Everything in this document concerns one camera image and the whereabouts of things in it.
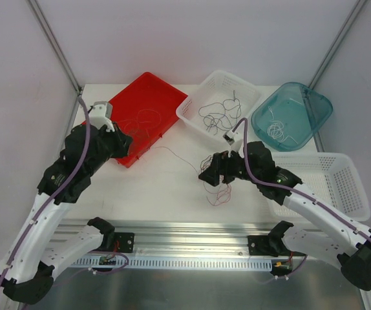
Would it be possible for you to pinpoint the white wire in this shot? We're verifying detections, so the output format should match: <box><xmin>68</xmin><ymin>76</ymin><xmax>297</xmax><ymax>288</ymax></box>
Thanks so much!
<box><xmin>266</xmin><ymin>105</ymin><xmax>299</xmax><ymax>145</ymax></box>

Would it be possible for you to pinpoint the brown wire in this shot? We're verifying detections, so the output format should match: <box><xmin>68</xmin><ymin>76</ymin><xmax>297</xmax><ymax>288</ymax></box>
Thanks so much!
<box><xmin>146</xmin><ymin>145</ymin><xmax>199</xmax><ymax>174</ymax></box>

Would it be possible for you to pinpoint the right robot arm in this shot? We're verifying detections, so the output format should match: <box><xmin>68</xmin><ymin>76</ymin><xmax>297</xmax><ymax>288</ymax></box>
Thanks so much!
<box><xmin>198</xmin><ymin>142</ymin><xmax>371</xmax><ymax>291</ymax></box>

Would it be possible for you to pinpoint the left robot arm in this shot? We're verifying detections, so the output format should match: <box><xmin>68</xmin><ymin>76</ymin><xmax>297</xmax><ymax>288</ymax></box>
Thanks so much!
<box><xmin>0</xmin><ymin>122</ymin><xmax>133</xmax><ymax>305</ymax></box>

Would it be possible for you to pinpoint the red plastic tray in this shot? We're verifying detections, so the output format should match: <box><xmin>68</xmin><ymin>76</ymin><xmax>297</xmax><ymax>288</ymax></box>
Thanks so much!
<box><xmin>81</xmin><ymin>71</ymin><xmax>189</xmax><ymax>169</ymax></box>

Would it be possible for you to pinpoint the teal translucent plastic bin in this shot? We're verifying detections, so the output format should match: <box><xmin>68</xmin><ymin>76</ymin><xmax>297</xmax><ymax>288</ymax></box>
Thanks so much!
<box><xmin>250</xmin><ymin>82</ymin><xmax>334</xmax><ymax>152</ymax></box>

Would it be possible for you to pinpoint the white perforated basket, centre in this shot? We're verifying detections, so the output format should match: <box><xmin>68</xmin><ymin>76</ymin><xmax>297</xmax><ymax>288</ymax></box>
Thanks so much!
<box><xmin>176</xmin><ymin>70</ymin><xmax>261</xmax><ymax>143</ymax></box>

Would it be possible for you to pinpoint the white perforated basket, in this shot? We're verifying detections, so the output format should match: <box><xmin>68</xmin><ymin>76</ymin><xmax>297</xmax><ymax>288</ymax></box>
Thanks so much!
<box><xmin>176</xmin><ymin>70</ymin><xmax>261</xmax><ymax>143</ymax></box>
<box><xmin>272</xmin><ymin>152</ymin><xmax>371</xmax><ymax>222</ymax></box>

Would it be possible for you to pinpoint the white perforated basket, right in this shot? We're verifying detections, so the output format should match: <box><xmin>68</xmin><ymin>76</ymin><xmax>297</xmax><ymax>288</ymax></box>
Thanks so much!
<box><xmin>272</xmin><ymin>152</ymin><xmax>371</xmax><ymax>222</ymax></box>

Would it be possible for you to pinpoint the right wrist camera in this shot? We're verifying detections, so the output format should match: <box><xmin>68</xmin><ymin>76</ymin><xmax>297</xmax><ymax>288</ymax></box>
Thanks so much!
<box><xmin>223</xmin><ymin>130</ymin><xmax>244</xmax><ymax>157</ymax></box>

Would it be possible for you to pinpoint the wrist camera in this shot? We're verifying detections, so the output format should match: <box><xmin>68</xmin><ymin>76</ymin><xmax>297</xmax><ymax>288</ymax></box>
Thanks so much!
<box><xmin>89</xmin><ymin>101</ymin><xmax>115</xmax><ymax>132</ymax></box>
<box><xmin>223</xmin><ymin>130</ymin><xmax>244</xmax><ymax>157</ymax></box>

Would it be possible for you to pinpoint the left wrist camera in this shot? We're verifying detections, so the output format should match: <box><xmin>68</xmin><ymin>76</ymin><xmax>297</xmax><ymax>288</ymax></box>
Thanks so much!
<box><xmin>89</xmin><ymin>101</ymin><xmax>115</xmax><ymax>132</ymax></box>

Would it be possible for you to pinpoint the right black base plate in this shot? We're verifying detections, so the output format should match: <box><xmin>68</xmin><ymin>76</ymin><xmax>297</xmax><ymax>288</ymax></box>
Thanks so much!
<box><xmin>248</xmin><ymin>235</ymin><xmax>290</xmax><ymax>257</ymax></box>

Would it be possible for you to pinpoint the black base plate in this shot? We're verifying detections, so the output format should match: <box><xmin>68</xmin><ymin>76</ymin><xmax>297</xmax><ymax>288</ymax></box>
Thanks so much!
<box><xmin>248</xmin><ymin>235</ymin><xmax>290</xmax><ymax>257</ymax></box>
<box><xmin>99</xmin><ymin>232</ymin><xmax>135</xmax><ymax>253</ymax></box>

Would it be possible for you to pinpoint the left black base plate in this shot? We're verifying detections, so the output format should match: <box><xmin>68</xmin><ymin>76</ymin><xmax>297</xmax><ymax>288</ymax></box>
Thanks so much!
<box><xmin>99</xmin><ymin>232</ymin><xmax>135</xmax><ymax>253</ymax></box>

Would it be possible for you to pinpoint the aluminium mounting rail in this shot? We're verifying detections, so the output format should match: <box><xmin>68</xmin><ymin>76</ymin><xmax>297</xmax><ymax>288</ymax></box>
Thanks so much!
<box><xmin>54</xmin><ymin>221</ymin><xmax>335</xmax><ymax>259</ymax></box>

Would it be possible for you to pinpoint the white slotted cable duct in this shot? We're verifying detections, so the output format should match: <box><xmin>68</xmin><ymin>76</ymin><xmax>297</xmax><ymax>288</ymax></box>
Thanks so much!
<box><xmin>71</xmin><ymin>255</ymin><xmax>272</xmax><ymax>272</ymax></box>

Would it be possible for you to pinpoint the left aluminium frame post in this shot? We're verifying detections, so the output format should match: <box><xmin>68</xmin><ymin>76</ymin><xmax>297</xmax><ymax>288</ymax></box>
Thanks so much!
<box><xmin>26</xmin><ymin>0</ymin><xmax>82</xmax><ymax>94</ymax></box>

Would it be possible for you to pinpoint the aluminium frame post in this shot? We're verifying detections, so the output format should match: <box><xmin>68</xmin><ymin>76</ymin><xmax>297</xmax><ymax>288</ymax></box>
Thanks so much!
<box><xmin>308</xmin><ymin>0</ymin><xmax>370</xmax><ymax>89</ymax></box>
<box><xmin>26</xmin><ymin>0</ymin><xmax>82</xmax><ymax>94</ymax></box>

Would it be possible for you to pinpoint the right aluminium frame post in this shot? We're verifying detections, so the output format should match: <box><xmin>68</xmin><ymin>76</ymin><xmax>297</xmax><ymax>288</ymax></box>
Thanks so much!
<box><xmin>308</xmin><ymin>0</ymin><xmax>370</xmax><ymax>89</ymax></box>

